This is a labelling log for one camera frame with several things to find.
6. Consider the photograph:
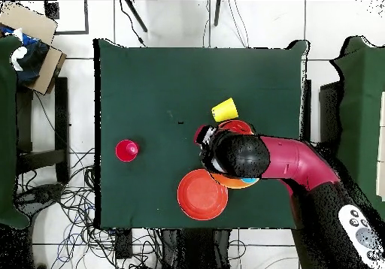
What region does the red cup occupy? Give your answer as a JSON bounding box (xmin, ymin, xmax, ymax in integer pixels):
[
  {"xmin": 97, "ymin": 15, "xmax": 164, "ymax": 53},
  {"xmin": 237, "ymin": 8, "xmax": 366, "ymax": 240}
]
[{"xmin": 114, "ymin": 139, "xmax": 141, "ymax": 163}]

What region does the black metal frame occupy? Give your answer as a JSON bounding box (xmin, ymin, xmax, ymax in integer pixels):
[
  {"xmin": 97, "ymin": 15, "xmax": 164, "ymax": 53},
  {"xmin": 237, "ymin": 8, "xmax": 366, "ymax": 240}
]
[{"xmin": 44, "ymin": 0, "xmax": 90, "ymax": 36}]

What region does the green cloth side table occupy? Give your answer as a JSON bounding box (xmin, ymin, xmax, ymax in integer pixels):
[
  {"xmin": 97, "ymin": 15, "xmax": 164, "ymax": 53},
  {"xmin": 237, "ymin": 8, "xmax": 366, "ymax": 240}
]
[
  {"xmin": 0, "ymin": 35, "xmax": 31, "ymax": 230},
  {"xmin": 329, "ymin": 35, "xmax": 385, "ymax": 222}
]

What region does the yellow cup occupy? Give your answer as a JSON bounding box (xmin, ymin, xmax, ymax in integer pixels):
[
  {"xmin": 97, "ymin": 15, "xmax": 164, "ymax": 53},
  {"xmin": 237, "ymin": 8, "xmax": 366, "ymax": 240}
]
[{"xmin": 211, "ymin": 97, "xmax": 240, "ymax": 122}]

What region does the tangle of floor cables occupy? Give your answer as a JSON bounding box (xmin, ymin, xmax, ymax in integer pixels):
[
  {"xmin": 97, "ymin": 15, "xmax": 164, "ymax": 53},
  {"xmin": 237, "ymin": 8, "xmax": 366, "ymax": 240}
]
[{"xmin": 17, "ymin": 147, "xmax": 165, "ymax": 269}]

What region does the dark green tablecloth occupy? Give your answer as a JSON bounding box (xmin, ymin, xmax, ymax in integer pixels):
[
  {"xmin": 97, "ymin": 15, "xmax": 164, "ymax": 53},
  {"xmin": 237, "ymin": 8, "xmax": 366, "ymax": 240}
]
[{"xmin": 92, "ymin": 38, "xmax": 311, "ymax": 232}]

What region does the cardboard box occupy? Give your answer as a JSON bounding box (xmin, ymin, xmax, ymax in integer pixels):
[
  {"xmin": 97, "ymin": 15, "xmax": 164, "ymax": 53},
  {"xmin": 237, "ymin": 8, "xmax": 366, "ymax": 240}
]
[{"xmin": 0, "ymin": 1, "xmax": 68, "ymax": 96}]

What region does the black power strip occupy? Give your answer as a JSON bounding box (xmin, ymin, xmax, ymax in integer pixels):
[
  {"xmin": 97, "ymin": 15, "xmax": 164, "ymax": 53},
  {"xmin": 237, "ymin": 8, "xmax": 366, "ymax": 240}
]
[{"xmin": 114, "ymin": 228, "xmax": 134, "ymax": 260}]

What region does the black floor cable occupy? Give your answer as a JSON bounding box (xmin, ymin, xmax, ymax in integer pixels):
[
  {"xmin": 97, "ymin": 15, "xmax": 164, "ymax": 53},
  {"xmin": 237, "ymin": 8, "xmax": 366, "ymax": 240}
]
[{"xmin": 119, "ymin": 0, "xmax": 147, "ymax": 47}]

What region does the blue and white cloth bundle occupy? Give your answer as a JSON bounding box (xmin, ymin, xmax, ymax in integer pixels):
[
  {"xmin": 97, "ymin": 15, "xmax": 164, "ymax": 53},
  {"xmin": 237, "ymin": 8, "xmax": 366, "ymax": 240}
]
[{"xmin": 0, "ymin": 25, "xmax": 50, "ymax": 85}]

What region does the black chair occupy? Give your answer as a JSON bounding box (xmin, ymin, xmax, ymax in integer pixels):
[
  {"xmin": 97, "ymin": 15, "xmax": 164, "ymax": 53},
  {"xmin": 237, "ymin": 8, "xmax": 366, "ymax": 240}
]
[{"xmin": 318, "ymin": 80, "xmax": 344, "ymax": 144}]

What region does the wide red-orange bowl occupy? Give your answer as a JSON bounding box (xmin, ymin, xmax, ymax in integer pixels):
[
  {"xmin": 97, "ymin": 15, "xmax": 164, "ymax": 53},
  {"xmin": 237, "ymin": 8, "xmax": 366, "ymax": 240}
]
[
  {"xmin": 217, "ymin": 119, "xmax": 256, "ymax": 137},
  {"xmin": 177, "ymin": 168, "xmax": 229, "ymax": 221}
]

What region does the large orange bowl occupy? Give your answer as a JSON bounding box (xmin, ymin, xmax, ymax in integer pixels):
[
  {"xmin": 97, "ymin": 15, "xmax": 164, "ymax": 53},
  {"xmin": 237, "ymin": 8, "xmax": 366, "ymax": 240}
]
[{"xmin": 209, "ymin": 172, "xmax": 262, "ymax": 190}]

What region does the black tripod leg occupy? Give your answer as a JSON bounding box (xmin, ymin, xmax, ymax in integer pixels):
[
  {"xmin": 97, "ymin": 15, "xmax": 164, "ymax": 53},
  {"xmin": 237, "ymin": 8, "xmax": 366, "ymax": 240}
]
[
  {"xmin": 124, "ymin": 0, "xmax": 149, "ymax": 33},
  {"xmin": 214, "ymin": 0, "xmax": 222, "ymax": 27}
]

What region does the black pedestal leg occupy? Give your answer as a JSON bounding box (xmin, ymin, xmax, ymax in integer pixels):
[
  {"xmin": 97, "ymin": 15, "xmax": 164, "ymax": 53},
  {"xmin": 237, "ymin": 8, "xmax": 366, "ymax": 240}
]
[{"xmin": 14, "ymin": 183, "xmax": 65, "ymax": 219}]

